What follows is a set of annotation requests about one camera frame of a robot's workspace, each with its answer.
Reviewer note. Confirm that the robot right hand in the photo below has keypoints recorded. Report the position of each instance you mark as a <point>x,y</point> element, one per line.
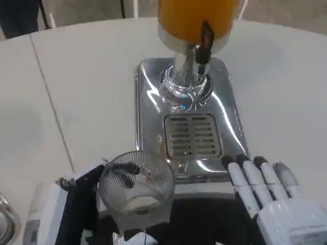
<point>270,204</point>

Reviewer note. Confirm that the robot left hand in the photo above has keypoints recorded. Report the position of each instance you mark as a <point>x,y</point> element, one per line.
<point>76,204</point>

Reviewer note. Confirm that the clear ribbed glass cup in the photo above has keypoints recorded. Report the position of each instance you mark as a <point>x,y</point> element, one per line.
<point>136,190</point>

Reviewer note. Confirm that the steel tray edge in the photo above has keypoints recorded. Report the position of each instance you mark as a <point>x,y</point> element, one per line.
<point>7,219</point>

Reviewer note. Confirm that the steel drip tray grid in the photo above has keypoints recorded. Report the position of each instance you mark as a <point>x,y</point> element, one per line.
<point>192,136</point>

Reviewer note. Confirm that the steel dispenser base tray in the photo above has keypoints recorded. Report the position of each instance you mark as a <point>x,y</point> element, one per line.
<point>189,122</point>

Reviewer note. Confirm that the black dispenser tap lever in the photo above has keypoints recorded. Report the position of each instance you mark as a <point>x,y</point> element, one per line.
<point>205,42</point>

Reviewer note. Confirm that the orange juice drink dispenser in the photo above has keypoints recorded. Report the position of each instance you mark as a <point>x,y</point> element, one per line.
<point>189,38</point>

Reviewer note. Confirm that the person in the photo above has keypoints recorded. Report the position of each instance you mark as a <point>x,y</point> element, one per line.
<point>19,14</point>

